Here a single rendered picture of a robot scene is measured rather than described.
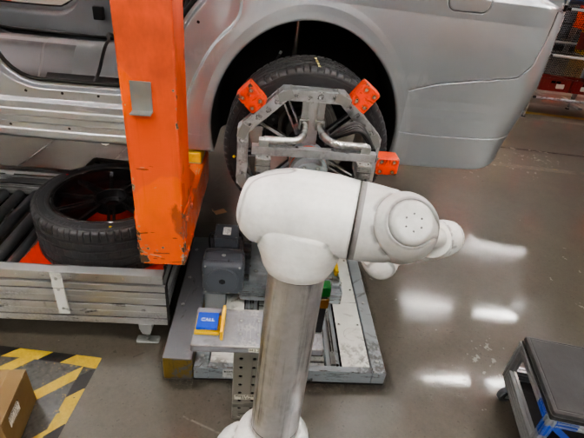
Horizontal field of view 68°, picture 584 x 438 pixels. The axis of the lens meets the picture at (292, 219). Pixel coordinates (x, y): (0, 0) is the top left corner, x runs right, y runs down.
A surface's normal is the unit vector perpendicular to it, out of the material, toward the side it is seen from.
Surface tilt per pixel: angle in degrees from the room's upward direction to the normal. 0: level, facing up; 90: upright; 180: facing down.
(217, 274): 90
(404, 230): 49
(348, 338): 0
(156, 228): 90
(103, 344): 0
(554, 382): 0
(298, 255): 86
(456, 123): 90
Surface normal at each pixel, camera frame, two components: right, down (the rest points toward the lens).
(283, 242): -0.26, 0.45
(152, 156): 0.04, 0.55
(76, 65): 0.08, -0.04
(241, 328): 0.09, -0.84
